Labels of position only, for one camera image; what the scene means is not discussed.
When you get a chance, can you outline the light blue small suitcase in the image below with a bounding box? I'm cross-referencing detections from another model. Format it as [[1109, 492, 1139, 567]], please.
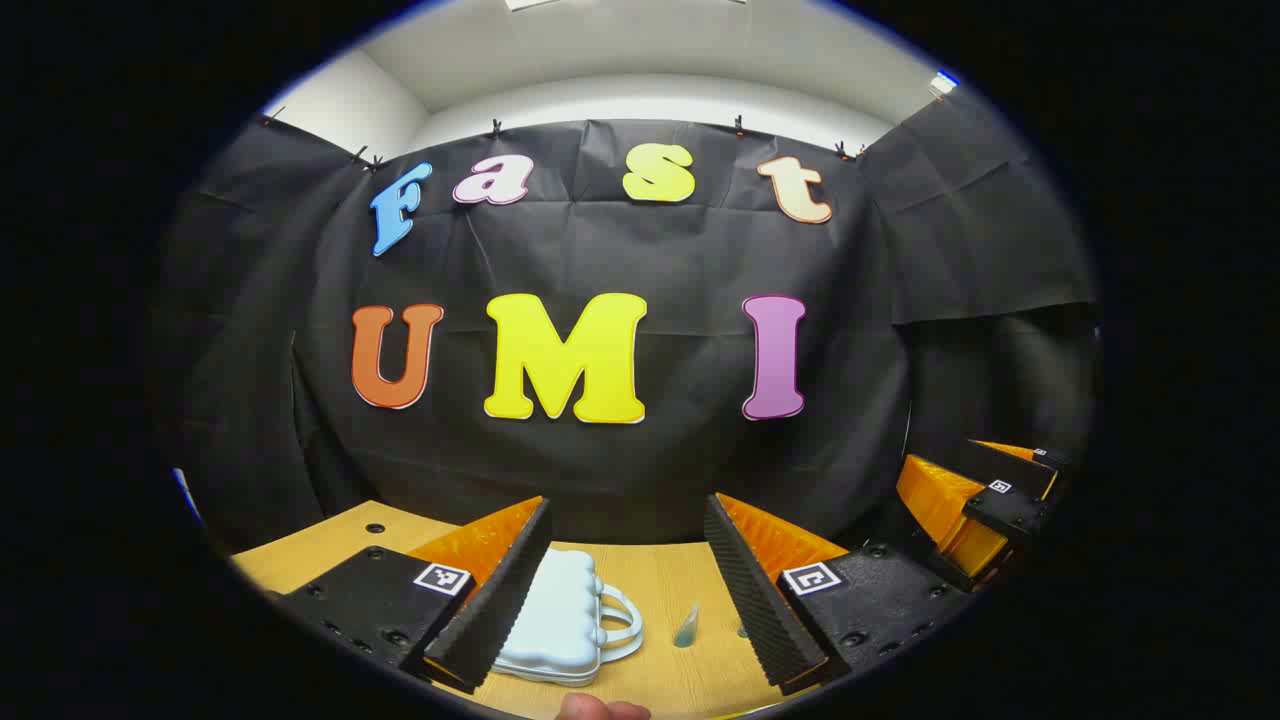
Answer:
[[490, 547, 643, 687]]

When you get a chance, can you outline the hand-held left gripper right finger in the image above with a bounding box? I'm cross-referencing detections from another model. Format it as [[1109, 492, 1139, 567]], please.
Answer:
[[703, 492, 979, 697]]

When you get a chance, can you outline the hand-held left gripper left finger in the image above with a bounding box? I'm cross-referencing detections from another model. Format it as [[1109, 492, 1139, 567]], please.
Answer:
[[262, 495, 554, 693]]

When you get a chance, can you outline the black backdrop cloth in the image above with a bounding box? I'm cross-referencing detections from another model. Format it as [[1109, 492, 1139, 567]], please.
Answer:
[[150, 85, 1101, 556]]

